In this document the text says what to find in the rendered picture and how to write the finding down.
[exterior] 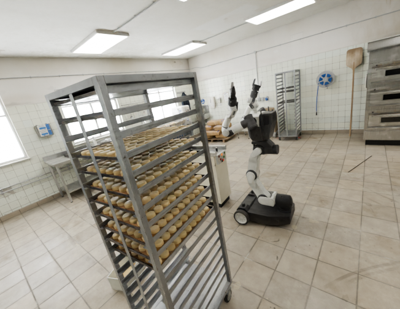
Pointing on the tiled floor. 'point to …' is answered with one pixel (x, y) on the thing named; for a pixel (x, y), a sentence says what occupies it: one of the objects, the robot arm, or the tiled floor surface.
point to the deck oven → (386, 92)
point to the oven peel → (352, 55)
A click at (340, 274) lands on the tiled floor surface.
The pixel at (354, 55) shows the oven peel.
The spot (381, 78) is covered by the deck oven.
